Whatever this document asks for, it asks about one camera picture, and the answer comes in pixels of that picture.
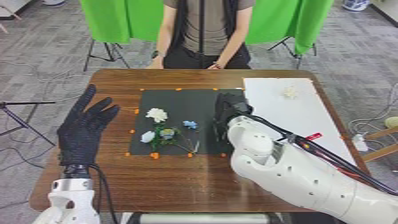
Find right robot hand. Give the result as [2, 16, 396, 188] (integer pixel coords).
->
[212, 92, 254, 135]

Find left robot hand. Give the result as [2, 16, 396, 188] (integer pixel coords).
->
[55, 83, 123, 167]

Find dark mat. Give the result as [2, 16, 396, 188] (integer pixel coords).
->
[128, 88, 247, 157]

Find person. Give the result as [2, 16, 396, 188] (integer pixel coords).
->
[144, 0, 258, 71]

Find cream flower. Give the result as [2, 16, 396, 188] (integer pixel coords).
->
[281, 85, 302, 100]

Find white flower bud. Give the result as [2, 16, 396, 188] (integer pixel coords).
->
[139, 130, 158, 145]

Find white sheet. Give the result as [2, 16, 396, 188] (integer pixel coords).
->
[242, 77, 359, 167]

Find black tripod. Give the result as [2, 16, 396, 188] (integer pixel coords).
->
[0, 100, 59, 148]

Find white flower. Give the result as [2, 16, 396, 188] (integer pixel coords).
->
[144, 107, 173, 130]

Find pale blue flower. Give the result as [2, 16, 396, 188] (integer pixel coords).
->
[158, 127, 180, 141]

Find green sprig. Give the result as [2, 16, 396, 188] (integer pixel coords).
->
[149, 123, 197, 154]

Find wooden chair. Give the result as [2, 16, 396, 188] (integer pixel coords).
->
[357, 127, 398, 163]

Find pale grey bar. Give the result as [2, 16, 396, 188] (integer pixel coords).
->
[119, 212, 288, 224]

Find blue and white vase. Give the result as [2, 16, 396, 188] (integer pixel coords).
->
[341, 0, 373, 13]

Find black cable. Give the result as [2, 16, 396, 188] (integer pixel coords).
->
[87, 163, 123, 224]

